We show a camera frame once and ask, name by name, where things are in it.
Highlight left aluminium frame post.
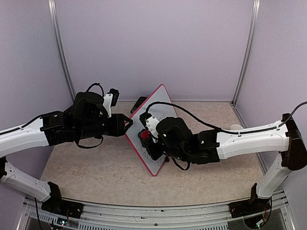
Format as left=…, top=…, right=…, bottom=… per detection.
left=48, top=0, right=76, bottom=101

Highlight black floral square plate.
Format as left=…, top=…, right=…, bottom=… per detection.
left=130, top=96, right=147, bottom=114

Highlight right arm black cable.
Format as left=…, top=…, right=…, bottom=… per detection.
left=144, top=101, right=307, bottom=135

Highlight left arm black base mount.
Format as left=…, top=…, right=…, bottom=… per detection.
left=41, top=182, right=84, bottom=219

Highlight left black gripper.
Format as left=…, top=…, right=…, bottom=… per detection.
left=75, top=113, right=133, bottom=140

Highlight aluminium frame post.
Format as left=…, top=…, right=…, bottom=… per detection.
left=232, top=0, right=261, bottom=107
left=48, top=0, right=76, bottom=101

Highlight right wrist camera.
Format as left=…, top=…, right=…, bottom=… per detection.
left=139, top=112, right=159, bottom=143

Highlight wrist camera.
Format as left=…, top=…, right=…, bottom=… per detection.
left=139, top=112, right=159, bottom=143
left=103, top=88, right=119, bottom=118

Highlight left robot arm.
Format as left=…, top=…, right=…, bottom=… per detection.
left=0, top=89, right=133, bottom=213

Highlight right aluminium frame post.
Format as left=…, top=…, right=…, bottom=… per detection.
left=232, top=0, right=261, bottom=107

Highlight red whiteboard eraser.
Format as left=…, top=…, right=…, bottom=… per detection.
left=138, top=129, right=151, bottom=139

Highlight pink framed whiteboard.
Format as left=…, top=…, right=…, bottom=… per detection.
left=125, top=84, right=177, bottom=176

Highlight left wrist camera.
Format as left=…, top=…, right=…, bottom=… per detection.
left=103, top=88, right=119, bottom=118

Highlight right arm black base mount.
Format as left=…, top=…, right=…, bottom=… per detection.
left=228, top=183, right=272, bottom=218

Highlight front aluminium rail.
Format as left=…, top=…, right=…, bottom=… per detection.
left=16, top=190, right=295, bottom=230

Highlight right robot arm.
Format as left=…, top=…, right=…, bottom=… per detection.
left=138, top=114, right=307, bottom=213

